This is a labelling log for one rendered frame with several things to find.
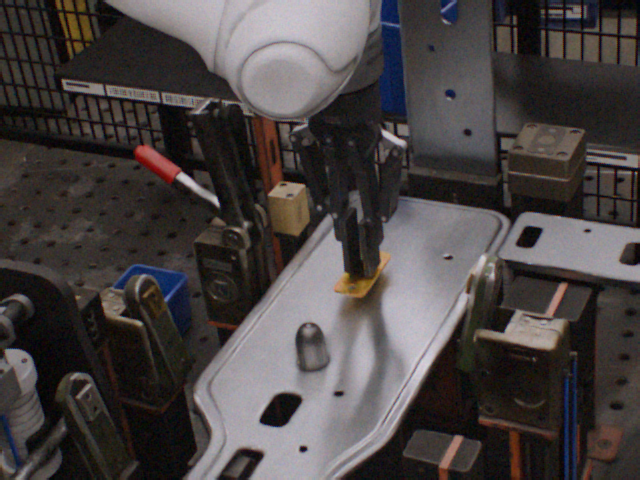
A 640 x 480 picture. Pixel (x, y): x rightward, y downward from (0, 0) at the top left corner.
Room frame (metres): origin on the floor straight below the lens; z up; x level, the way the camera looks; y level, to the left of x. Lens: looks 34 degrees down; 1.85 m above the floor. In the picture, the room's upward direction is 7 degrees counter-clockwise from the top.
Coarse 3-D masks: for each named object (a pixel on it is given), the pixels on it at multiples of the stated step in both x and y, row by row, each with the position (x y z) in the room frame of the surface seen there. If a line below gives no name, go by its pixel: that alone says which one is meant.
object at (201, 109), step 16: (192, 112) 1.22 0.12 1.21; (208, 112) 1.22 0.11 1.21; (224, 112) 1.21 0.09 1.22; (240, 112) 1.22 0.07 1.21; (208, 128) 1.21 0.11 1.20; (224, 128) 1.24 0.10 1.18; (208, 144) 1.21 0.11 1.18; (224, 144) 1.24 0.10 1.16; (208, 160) 1.22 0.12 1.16; (224, 160) 1.21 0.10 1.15; (240, 160) 1.24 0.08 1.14; (224, 176) 1.21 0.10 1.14; (240, 176) 1.23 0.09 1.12; (224, 192) 1.21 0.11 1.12; (240, 192) 1.23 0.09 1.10; (224, 208) 1.21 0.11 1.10; (240, 208) 1.23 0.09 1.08; (240, 224) 1.20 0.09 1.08; (256, 224) 1.23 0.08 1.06
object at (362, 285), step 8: (384, 256) 1.19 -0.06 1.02; (360, 264) 1.17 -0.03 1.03; (384, 264) 1.17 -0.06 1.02; (344, 272) 1.16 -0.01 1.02; (352, 272) 1.16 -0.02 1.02; (360, 272) 1.15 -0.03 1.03; (376, 272) 1.16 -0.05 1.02; (344, 280) 1.15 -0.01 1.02; (352, 280) 1.15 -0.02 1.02; (360, 280) 1.15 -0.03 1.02; (368, 280) 1.14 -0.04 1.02; (336, 288) 1.14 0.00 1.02; (344, 288) 1.13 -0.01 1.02; (360, 288) 1.13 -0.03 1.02; (368, 288) 1.13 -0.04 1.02; (360, 296) 1.12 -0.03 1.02
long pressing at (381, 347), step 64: (320, 256) 1.23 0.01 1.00; (256, 320) 1.12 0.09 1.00; (320, 320) 1.11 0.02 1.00; (384, 320) 1.10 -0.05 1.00; (448, 320) 1.09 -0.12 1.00; (256, 384) 1.02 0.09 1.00; (320, 384) 1.00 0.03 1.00; (384, 384) 0.99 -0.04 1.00; (256, 448) 0.92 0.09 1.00; (320, 448) 0.91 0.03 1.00; (384, 448) 0.91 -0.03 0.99
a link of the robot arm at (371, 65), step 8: (376, 32) 1.14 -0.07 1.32; (368, 40) 1.13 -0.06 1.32; (376, 40) 1.14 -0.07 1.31; (368, 48) 1.13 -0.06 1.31; (376, 48) 1.14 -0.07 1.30; (368, 56) 1.13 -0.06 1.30; (376, 56) 1.14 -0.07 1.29; (360, 64) 1.12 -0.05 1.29; (368, 64) 1.13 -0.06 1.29; (376, 64) 1.14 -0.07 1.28; (360, 72) 1.12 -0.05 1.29; (368, 72) 1.13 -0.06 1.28; (376, 72) 1.14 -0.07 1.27; (352, 80) 1.12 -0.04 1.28; (360, 80) 1.12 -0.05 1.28; (368, 80) 1.13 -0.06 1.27; (344, 88) 1.12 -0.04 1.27; (352, 88) 1.12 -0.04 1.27; (360, 88) 1.12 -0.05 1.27
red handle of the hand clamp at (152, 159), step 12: (144, 156) 1.27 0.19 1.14; (156, 156) 1.27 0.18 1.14; (156, 168) 1.26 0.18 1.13; (168, 168) 1.26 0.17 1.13; (168, 180) 1.25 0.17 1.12; (180, 180) 1.25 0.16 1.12; (192, 180) 1.26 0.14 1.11; (192, 192) 1.24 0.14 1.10; (204, 192) 1.24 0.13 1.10; (204, 204) 1.24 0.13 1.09; (216, 204) 1.23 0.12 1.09; (216, 216) 1.23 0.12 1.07
